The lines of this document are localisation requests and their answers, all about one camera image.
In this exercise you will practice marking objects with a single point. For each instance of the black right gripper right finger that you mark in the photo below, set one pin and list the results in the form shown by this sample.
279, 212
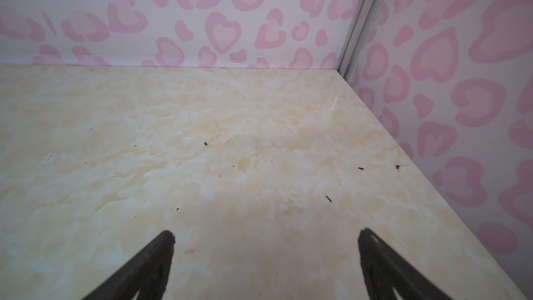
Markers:
387, 275

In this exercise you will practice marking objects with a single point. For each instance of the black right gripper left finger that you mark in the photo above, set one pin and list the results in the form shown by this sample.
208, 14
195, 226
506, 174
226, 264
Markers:
145, 276

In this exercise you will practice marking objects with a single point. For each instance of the aluminium corner frame post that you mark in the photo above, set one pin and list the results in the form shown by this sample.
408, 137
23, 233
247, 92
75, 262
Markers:
365, 16

